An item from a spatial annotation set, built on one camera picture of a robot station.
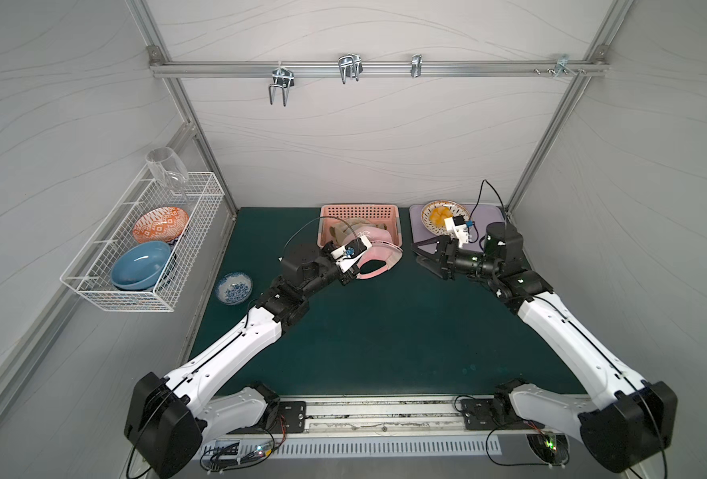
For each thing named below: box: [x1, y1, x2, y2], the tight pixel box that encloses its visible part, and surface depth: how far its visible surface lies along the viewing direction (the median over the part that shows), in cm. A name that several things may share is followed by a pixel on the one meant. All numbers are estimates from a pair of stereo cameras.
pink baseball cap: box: [343, 226, 404, 280], surface depth 93 cm
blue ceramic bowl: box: [109, 240, 171, 292], surface depth 62 cm
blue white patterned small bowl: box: [214, 271, 253, 306], surface depth 98 cm
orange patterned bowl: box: [131, 206, 189, 243], surface depth 72 cm
